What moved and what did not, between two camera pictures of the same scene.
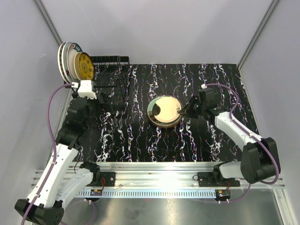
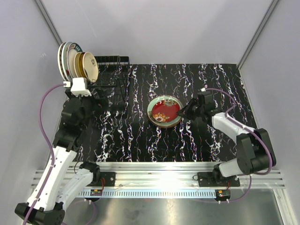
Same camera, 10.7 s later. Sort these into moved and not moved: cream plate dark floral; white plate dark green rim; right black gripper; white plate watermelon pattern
Moved: cream plate dark floral
Not moved: white plate dark green rim; right black gripper; white plate watermelon pattern
